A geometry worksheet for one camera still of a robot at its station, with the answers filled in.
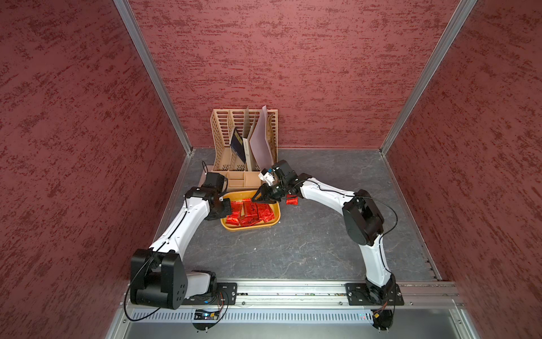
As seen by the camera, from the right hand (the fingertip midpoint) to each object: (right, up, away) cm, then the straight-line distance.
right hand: (256, 202), depth 86 cm
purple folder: (+1, +26, +6) cm, 27 cm away
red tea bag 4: (-9, -3, +2) cm, 10 cm away
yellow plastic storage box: (-9, +2, +7) cm, 11 cm away
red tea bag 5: (-6, -8, -1) cm, 10 cm away
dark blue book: (-10, +25, +11) cm, 30 cm away
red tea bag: (+16, -1, +12) cm, 20 cm away
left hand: (-13, -5, -2) cm, 15 cm away
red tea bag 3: (-3, -3, +2) cm, 4 cm away
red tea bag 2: (+4, -5, +2) cm, 6 cm away
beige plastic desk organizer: (-5, +24, 0) cm, 25 cm away
